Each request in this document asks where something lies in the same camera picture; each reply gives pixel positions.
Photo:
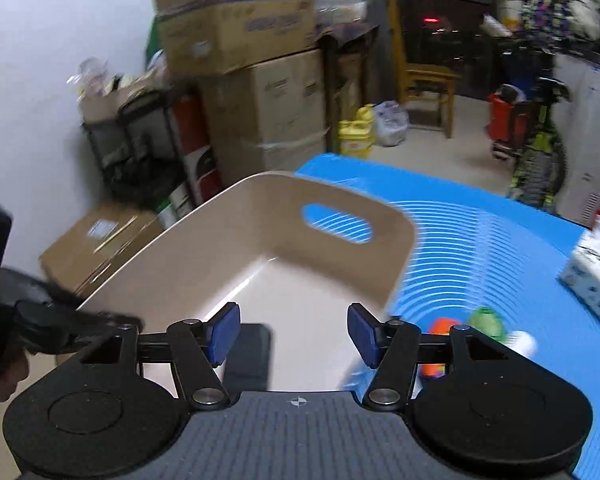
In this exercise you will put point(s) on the white plug adapter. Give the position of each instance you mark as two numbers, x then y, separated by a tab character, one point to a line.
522	345

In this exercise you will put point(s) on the wooden chair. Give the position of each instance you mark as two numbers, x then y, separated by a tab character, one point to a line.
425	77

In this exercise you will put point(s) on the printed cardboard box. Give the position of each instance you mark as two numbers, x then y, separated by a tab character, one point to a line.
230	25

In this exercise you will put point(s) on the person's left hand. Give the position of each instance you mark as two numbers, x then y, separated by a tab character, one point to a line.
7	377

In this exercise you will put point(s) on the floral bag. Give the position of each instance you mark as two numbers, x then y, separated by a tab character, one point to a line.
560	10

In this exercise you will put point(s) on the yellow plastic jug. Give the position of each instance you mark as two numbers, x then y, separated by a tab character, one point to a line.
355	135

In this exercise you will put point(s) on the black metal rack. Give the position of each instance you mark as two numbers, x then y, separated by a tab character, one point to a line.
130	160

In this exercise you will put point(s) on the green bicycle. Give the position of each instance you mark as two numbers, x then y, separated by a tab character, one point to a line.
537	160

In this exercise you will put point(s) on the white plastic bag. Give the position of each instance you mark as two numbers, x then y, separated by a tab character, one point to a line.
391	125

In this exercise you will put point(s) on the green bag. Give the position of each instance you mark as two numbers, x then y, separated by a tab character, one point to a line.
152	40

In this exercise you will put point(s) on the green and white carton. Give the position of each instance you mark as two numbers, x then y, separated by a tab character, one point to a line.
177	205

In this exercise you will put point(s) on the blue container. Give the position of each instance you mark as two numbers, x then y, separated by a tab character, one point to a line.
527	67

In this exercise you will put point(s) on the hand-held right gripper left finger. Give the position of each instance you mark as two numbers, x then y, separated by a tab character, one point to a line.
225	332

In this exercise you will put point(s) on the blue ribbed mat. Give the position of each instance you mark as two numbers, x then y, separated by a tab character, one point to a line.
480	250

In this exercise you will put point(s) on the tall cardboard box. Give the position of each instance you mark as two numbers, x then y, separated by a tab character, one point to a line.
270	110

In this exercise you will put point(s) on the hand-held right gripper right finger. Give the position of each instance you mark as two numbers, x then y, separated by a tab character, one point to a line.
362	332

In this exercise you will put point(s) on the red and white carton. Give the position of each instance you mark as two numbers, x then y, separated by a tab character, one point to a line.
195	145

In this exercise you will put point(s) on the green round tin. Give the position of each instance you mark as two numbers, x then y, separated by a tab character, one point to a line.
487	322

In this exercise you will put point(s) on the beige plastic basin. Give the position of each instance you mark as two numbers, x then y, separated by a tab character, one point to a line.
260	230

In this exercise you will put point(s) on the open small cardboard box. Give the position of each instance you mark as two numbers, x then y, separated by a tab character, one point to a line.
110	97

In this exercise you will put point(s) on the tissue pack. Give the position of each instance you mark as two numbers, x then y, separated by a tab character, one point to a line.
592	280

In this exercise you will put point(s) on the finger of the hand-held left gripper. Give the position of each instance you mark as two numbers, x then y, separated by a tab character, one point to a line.
65	327

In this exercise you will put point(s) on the white refrigerator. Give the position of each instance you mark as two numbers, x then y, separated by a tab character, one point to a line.
590	125

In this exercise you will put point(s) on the red bucket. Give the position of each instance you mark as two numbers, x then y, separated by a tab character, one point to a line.
505	120

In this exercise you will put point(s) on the flat cardboard box with label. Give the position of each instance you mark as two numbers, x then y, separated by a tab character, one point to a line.
95	245

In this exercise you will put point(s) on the orange toy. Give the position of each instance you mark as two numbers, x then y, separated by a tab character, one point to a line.
442	327

